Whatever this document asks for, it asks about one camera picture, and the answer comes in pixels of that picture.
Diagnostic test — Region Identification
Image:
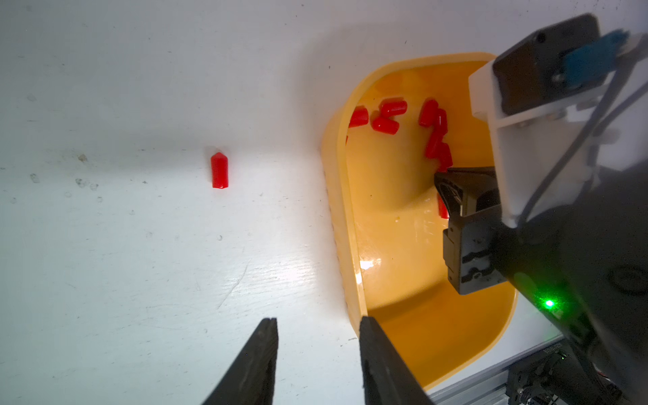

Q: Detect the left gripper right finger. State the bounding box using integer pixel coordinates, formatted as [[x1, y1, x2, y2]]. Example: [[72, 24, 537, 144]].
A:
[[359, 317, 434, 405]]

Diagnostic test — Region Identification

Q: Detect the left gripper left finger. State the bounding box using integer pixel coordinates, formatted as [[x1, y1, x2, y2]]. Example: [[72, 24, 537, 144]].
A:
[[204, 318, 278, 405]]

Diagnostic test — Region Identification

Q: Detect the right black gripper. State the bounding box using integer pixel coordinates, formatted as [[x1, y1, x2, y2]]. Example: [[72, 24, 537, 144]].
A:
[[434, 167, 506, 295]]

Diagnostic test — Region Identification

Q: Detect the yellow plastic storage box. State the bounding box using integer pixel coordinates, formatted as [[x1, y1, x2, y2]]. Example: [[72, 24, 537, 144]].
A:
[[322, 52, 517, 390]]

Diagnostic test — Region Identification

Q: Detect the red sleeve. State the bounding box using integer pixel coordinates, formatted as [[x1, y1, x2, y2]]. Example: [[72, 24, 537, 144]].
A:
[[418, 99, 439, 128], [349, 106, 370, 128], [210, 152, 229, 189], [379, 100, 408, 118], [437, 194, 450, 219], [371, 116, 400, 135], [425, 109, 453, 172]]

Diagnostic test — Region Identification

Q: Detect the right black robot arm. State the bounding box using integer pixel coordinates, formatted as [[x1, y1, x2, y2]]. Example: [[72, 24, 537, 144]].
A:
[[434, 163, 647, 404]]

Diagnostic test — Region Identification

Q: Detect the aluminium rail frame front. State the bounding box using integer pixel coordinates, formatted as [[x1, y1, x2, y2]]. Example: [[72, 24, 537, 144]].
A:
[[428, 336, 562, 404]]

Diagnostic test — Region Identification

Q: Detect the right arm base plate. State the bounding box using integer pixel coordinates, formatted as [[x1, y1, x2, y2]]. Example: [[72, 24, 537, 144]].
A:
[[506, 340, 624, 404]]

